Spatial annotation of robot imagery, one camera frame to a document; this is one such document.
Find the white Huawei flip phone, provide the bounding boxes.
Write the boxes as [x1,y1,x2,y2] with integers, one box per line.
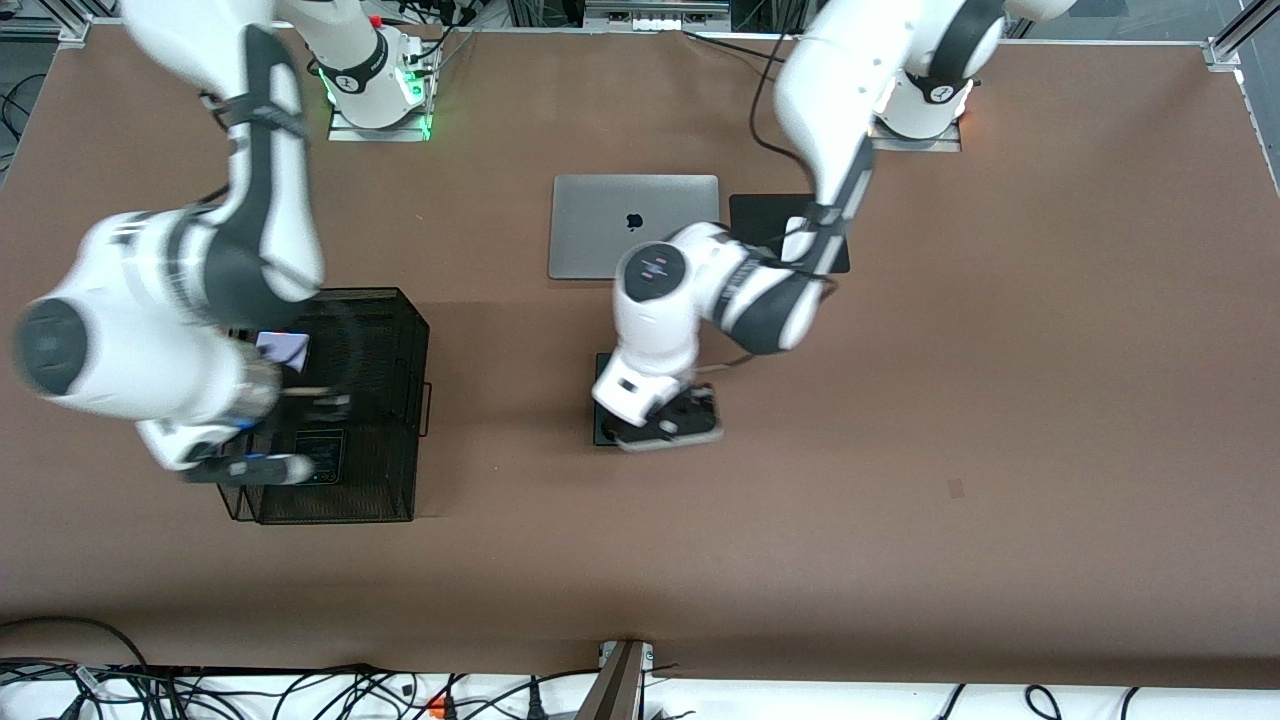
[255,332,312,375]

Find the green Huawei phone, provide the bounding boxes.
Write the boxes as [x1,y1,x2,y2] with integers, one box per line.
[593,352,641,448]

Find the silver Apple laptop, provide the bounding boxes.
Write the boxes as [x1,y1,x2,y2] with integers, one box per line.
[548,175,721,281]

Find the black mouse pad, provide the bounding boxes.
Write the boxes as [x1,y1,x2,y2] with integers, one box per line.
[729,193,852,276]

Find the grey power strip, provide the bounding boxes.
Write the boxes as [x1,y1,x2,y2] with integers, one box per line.
[585,0,731,31]

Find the black wire mesh basket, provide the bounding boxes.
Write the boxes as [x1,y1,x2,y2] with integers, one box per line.
[218,288,434,525]

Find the aluminium profile post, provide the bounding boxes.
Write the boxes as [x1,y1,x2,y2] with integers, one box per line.
[575,640,657,720]

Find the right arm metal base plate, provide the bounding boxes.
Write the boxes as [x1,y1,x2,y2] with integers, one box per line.
[329,100,433,143]

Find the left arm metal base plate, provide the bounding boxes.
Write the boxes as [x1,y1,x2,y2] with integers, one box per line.
[868,118,963,153]

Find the aluminium frame corner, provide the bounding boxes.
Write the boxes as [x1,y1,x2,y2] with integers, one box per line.
[1205,0,1280,73]
[0,0,91,47]

